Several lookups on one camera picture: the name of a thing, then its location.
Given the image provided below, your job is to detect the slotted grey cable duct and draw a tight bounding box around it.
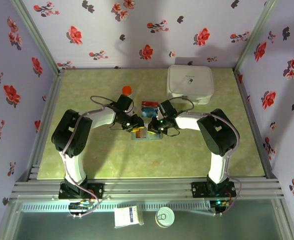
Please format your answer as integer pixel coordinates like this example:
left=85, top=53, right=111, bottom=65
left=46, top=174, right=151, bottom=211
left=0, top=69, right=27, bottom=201
left=20, top=201, right=212, bottom=214

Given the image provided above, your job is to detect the aluminium frame rail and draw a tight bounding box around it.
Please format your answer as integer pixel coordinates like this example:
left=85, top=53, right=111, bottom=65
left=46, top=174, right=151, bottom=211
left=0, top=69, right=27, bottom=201
left=9, top=176, right=285, bottom=201

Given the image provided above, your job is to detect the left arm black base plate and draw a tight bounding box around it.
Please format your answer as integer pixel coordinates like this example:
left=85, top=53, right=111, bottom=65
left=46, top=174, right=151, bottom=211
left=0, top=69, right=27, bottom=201
left=58, top=182, right=105, bottom=201

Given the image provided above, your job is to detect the clear acrylic box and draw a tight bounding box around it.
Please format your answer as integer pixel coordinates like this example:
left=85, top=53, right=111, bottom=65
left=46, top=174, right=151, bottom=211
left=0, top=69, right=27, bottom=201
left=139, top=99, right=160, bottom=119

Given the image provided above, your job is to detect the orange-capped pill bottle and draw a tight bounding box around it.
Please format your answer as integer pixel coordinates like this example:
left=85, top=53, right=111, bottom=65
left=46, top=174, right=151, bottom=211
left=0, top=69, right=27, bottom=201
left=121, top=85, right=134, bottom=101

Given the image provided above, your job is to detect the red credit card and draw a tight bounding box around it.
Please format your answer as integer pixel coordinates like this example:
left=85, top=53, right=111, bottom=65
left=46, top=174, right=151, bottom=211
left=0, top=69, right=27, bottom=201
left=141, top=100, right=159, bottom=108

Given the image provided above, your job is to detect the white zipper pouch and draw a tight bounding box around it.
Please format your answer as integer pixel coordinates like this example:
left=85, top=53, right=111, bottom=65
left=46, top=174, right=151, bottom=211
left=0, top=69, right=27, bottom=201
left=166, top=64, right=215, bottom=106

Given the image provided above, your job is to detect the blue VIP credit card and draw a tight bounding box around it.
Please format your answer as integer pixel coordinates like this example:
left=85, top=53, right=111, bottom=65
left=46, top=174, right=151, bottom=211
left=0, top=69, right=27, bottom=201
left=141, top=106, right=159, bottom=119

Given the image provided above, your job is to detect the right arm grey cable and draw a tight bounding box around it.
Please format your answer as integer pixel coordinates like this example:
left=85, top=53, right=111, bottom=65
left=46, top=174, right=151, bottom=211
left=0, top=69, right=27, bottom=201
left=169, top=96, right=242, bottom=217

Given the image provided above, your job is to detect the aluminium corner post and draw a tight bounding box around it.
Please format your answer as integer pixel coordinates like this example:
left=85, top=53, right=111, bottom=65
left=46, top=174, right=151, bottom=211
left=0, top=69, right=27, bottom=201
left=9, top=0, right=65, bottom=76
left=232, top=0, right=279, bottom=74

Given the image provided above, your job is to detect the white paper packet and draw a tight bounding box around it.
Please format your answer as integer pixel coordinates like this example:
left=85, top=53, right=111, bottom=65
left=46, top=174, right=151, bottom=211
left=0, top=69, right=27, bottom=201
left=113, top=205, right=145, bottom=229

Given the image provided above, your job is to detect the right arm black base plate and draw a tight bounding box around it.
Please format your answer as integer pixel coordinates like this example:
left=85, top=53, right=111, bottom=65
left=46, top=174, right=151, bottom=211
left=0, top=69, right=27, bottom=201
left=191, top=181, right=237, bottom=199

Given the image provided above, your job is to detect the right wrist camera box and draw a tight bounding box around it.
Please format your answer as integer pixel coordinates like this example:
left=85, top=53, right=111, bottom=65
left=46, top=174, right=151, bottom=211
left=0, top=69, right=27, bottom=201
left=155, top=104, right=165, bottom=119

